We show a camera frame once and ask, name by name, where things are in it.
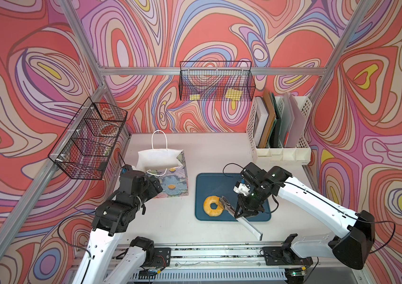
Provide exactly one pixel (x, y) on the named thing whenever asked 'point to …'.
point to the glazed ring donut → (207, 206)
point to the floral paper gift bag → (162, 163)
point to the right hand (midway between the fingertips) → (240, 221)
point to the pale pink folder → (299, 121)
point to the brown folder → (271, 119)
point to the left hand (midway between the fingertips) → (154, 184)
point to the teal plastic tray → (209, 184)
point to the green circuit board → (148, 274)
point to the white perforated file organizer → (302, 154)
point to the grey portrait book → (261, 119)
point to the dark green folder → (275, 139)
